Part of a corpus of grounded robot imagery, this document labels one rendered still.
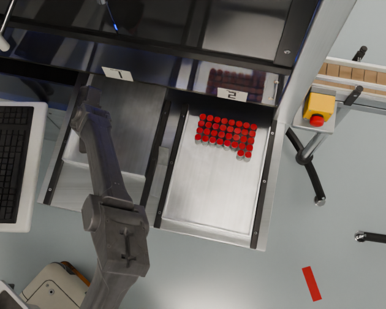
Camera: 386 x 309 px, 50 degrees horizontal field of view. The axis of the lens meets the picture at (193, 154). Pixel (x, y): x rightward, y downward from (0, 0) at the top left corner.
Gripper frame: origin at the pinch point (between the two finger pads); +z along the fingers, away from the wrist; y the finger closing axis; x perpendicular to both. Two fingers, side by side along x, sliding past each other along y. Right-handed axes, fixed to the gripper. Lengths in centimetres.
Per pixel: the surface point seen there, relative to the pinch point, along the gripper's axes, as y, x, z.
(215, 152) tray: -3.6, -35.5, 3.8
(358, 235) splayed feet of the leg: -25, -108, 89
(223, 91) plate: 10.0, -38.1, -11.1
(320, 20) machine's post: 6, -54, -49
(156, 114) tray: 10.2, -17.3, 4.2
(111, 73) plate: 18.6, -5.7, -9.0
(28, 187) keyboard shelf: -9.7, 25.7, 12.1
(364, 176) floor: 4, -116, 91
